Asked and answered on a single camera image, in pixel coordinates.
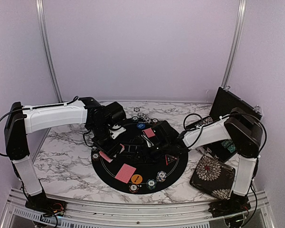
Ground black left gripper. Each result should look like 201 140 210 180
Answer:
90 123 122 160

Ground red triangular marker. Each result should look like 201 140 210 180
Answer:
165 154 178 166

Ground red card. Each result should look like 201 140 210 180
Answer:
115 164 136 183
143 128 155 138

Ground red black hundred chip stack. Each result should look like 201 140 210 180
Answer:
151 118 158 125

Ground blue small blind button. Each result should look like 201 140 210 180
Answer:
137 123 146 129

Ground blue orange chip stack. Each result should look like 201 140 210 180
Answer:
156 171 167 182

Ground red playing card deck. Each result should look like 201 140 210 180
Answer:
99 151 113 163

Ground red poker chip stack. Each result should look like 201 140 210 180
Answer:
91 152 100 161

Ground orange big blind button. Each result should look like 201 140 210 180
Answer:
131 174 143 184

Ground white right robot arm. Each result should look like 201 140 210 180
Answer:
141 107 267 217

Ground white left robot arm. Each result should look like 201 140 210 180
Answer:
4 97 126 212

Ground blue orange chips on marble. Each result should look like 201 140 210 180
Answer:
137 113 152 124

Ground round black poker mat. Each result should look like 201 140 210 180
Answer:
91 119 189 194

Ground floral fabric pouch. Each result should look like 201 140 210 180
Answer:
190 155 236 200

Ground black poker chip case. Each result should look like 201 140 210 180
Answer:
189 87 263 163

